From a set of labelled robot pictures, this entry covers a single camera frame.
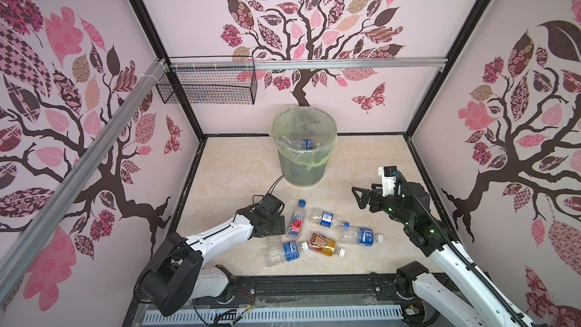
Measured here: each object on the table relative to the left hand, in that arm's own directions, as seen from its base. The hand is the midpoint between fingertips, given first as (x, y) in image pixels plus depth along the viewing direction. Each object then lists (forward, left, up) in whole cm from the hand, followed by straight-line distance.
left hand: (276, 230), depth 86 cm
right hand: (+8, -31, +21) cm, 38 cm away
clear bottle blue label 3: (-4, -31, +4) cm, 32 cm away
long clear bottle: (+31, -6, +16) cm, 35 cm away
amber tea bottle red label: (-7, -17, +4) cm, 19 cm away
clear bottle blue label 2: (+3, -20, +4) cm, 20 cm away
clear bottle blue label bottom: (-9, -6, +4) cm, 12 cm away
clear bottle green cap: (-4, 0, +3) cm, 5 cm away
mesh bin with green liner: (+41, -12, +10) cm, 44 cm away
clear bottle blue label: (+35, -13, +11) cm, 39 cm away
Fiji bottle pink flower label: (+1, -8, +4) cm, 9 cm away
